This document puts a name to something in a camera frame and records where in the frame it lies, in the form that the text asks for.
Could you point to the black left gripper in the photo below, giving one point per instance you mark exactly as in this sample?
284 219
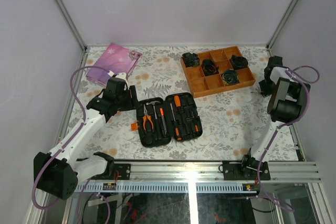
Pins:
134 101

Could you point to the black plastic tool case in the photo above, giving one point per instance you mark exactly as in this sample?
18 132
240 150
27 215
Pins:
185 120

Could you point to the orange compartment tray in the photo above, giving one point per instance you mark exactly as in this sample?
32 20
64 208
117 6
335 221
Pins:
201 85

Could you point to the black rolled tape far left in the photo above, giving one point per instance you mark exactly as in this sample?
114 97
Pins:
190 59

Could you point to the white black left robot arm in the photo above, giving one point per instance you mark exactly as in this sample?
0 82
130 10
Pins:
59 171

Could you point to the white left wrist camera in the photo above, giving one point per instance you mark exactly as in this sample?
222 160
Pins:
122 75

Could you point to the black orange handled screwdriver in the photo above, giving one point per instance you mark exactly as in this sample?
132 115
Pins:
176 124

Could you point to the black rolled tape centre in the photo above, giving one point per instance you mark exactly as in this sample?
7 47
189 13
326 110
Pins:
209 67

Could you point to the purple folded cloth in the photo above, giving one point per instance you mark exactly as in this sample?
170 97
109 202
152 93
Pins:
116 59

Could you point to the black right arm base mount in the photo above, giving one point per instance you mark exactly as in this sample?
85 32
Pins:
236 171

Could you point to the small steel hammer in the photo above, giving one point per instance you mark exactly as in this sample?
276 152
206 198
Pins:
154 103

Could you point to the black rolled tape far right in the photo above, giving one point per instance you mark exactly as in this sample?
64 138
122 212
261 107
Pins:
238 62

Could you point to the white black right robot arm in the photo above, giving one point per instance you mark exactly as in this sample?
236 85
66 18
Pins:
289 100

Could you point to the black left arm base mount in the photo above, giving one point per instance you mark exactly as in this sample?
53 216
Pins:
119 172

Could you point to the small black orange case screwdriver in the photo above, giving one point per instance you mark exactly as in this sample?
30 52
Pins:
196 123

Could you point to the aluminium front rail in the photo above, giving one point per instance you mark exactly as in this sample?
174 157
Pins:
280 172

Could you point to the orange black long-nose pliers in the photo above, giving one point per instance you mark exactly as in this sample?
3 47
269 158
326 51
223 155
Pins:
148 125

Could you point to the black green rolled tape front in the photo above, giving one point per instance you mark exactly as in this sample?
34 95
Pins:
230 77

